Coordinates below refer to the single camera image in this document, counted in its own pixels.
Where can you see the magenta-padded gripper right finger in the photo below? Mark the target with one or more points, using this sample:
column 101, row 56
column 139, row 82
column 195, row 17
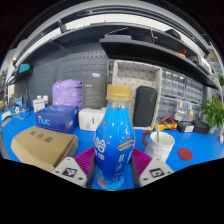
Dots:
column 155, row 171

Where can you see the small white box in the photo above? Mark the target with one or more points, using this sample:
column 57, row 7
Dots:
column 40, row 104

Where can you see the blue drink bottle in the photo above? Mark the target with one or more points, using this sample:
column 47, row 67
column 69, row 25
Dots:
column 113, row 140

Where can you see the potted green plant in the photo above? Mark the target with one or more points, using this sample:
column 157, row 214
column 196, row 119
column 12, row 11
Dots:
column 213, row 111

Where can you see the brown cardboard box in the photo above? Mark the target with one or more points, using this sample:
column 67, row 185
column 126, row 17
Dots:
column 40, row 145

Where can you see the metal spoon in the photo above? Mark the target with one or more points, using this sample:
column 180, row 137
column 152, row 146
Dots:
column 157, row 128

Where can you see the teal plastic bin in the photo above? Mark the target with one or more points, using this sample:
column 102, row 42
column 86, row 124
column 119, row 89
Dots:
column 24, row 68

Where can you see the dark grey upright carton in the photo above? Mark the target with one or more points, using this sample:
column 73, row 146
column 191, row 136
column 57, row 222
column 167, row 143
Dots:
column 94, row 91

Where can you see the black zip pouch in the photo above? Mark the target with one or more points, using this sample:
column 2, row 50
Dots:
column 145, row 106

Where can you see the white ribbed mug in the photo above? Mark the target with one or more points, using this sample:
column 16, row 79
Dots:
column 161, row 148

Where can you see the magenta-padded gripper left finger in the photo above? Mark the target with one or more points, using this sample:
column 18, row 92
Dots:
column 71, row 171

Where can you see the flat black case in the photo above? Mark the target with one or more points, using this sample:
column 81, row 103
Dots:
column 201, row 127

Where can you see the blue carton box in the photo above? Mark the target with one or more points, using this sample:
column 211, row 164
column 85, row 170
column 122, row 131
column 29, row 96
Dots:
column 55, row 118

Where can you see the black box with white label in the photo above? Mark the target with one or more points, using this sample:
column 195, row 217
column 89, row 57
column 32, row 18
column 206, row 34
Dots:
column 185, row 127

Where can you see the grey small-parts drawer cabinet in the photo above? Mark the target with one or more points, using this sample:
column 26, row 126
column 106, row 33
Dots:
column 166, row 106
column 194, row 89
column 173, row 83

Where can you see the beige dotted storage tray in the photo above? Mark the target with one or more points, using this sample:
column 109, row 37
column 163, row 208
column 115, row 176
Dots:
column 133, row 75

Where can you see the purple plastic bag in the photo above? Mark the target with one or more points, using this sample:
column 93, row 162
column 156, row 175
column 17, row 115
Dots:
column 66, row 93

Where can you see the clear organizer box, coloured parts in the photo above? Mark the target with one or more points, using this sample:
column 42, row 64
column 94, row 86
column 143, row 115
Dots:
column 185, row 110

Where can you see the white carton box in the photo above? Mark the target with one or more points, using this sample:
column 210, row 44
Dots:
column 90, row 119

